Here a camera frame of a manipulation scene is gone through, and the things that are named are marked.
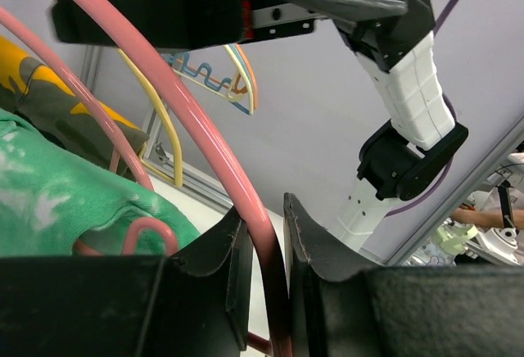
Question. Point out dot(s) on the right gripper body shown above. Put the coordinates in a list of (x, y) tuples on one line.
[(276, 21)]

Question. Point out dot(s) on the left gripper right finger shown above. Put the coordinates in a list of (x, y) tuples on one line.
[(345, 305)]

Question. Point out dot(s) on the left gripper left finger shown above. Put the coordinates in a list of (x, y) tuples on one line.
[(194, 303)]

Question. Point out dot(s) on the pink hanger with green trousers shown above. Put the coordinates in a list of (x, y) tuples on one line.
[(220, 157)]

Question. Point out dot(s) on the green tie-dye trousers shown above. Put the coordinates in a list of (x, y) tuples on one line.
[(51, 198)]

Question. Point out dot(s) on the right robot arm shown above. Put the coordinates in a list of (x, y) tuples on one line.
[(396, 164)]

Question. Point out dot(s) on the cream hanger with camouflage trousers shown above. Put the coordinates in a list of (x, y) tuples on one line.
[(166, 122)]

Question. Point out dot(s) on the pink hanger with blue trousers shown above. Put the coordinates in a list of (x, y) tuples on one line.
[(110, 128)]

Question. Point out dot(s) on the right aluminium frame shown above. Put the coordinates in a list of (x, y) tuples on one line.
[(196, 184)]

